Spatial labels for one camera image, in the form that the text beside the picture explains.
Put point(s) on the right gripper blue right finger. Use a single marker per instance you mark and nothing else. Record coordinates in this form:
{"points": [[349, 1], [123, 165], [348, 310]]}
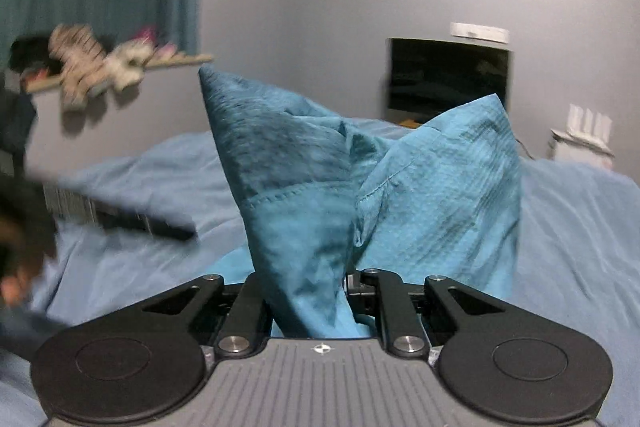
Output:
{"points": [[383, 296]]}

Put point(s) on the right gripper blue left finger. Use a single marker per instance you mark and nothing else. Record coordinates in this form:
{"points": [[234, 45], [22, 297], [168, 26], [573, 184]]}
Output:
{"points": [[247, 320]]}

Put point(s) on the teal garment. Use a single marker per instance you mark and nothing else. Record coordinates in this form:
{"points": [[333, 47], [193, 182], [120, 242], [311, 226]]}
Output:
{"points": [[320, 197]]}

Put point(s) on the patterned clothes on sill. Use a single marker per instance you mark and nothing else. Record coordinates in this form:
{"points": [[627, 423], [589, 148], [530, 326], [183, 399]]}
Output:
{"points": [[86, 67]]}

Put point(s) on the person's left hand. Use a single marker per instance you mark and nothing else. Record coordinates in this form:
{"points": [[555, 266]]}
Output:
{"points": [[28, 248]]}

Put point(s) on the wooden tv stand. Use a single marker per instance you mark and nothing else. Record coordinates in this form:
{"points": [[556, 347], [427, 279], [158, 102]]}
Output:
{"points": [[410, 124]]}

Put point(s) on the light blue bed blanket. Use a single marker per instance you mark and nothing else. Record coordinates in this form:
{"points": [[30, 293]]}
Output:
{"points": [[577, 260]]}

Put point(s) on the black television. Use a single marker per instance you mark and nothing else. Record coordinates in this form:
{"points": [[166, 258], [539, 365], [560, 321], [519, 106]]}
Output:
{"points": [[428, 77]]}

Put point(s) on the white router shelf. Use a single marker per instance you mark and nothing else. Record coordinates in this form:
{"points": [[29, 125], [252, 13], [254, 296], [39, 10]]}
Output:
{"points": [[565, 147]]}

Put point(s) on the white wifi router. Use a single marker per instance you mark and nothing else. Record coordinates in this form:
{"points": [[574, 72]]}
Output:
{"points": [[587, 129]]}

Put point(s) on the white wall power strip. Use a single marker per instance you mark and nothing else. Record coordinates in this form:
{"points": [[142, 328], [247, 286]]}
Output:
{"points": [[480, 32]]}

